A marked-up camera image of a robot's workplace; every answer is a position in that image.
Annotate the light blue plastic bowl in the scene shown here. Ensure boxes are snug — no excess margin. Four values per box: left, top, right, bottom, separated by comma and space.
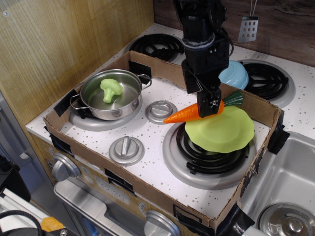
219, 60, 249, 89

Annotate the green plastic plate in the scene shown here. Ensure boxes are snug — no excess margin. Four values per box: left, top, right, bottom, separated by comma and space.
185, 106, 254, 153

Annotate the silver toy sink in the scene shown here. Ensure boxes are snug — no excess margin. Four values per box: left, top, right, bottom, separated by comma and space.
240, 132, 315, 236

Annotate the black cable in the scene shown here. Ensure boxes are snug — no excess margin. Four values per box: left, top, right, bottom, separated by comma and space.
0, 210, 42, 236

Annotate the silver left oven knob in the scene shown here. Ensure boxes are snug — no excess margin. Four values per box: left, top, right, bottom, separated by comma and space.
52, 153, 81, 182

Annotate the silver right oven knob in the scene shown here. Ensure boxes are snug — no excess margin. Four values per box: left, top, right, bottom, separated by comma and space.
144, 210, 181, 236

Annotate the silver front stove knob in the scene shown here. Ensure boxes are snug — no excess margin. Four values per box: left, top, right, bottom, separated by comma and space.
109, 136, 145, 166

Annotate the silver stove knob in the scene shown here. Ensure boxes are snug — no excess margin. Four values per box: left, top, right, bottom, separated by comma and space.
109, 136, 145, 166
145, 100, 178, 124

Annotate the hanging silver slotted spatula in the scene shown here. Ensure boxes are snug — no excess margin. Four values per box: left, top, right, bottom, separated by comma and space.
238, 0, 259, 43

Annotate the front right black burner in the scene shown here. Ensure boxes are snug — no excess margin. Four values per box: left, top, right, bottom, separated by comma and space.
162, 123, 256, 190

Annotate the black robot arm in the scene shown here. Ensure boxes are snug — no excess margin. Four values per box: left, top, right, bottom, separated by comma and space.
173, 0, 233, 118

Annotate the silver oven door handle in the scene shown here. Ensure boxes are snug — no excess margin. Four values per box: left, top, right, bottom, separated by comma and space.
54, 180, 107, 229

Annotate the silver centre stove knob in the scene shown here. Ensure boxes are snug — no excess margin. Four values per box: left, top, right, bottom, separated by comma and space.
145, 100, 178, 124

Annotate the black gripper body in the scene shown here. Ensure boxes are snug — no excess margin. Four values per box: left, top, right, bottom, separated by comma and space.
182, 36, 229, 93

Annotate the silver metal pot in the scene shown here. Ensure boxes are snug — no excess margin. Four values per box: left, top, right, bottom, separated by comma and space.
70, 69, 152, 120

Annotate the back right black burner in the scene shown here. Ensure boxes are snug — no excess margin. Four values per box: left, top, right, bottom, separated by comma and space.
240, 59, 296, 108

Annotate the green toy broccoli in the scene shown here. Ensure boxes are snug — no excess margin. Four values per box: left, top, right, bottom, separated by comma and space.
100, 79, 123, 103

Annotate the brown cardboard fence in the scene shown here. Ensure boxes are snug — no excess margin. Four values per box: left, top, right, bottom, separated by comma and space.
44, 51, 284, 236

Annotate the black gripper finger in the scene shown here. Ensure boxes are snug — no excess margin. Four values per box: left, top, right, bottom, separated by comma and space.
197, 89, 221, 118

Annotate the silver sink drain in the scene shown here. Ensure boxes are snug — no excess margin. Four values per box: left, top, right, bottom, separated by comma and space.
256, 203, 315, 236

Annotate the orange toy carrot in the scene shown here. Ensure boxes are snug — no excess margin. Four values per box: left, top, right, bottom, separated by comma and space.
163, 91, 244, 123

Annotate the silver oven knob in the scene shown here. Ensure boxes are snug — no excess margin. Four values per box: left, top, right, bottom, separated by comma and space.
52, 153, 81, 182
144, 210, 181, 236

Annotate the orange cloth piece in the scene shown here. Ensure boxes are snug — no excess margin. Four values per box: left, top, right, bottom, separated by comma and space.
40, 217, 64, 232

